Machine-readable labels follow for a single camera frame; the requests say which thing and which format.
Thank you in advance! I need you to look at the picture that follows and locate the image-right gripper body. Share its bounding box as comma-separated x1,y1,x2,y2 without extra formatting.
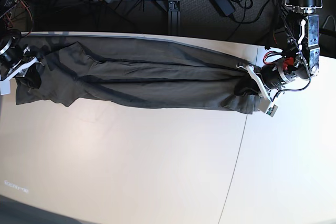
237,62,302,101

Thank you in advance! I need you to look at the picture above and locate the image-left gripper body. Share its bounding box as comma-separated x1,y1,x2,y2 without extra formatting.
1,36,40,80

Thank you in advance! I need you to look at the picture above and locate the dark grey T-shirt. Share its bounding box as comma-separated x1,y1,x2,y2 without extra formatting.
15,35,260,114

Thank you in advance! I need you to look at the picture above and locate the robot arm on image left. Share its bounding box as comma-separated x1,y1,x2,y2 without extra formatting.
1,0,41,95

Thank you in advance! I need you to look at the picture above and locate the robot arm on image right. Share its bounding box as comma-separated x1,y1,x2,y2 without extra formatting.
234,0,323,101

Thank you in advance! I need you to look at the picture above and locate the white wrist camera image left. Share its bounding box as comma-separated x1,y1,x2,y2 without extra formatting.
0,79,11,95

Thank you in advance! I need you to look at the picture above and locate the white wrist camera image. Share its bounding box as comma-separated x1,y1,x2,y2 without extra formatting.
258,99,278,117
0,79,11,95

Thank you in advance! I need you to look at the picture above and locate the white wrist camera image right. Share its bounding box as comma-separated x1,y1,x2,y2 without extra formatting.
258,99,278,117

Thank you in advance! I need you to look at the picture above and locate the grey coiled cable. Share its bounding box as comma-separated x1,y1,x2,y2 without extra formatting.
321,15,336,36

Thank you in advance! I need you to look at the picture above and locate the aluminium frame post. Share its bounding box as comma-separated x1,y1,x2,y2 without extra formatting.
167,0,181,36

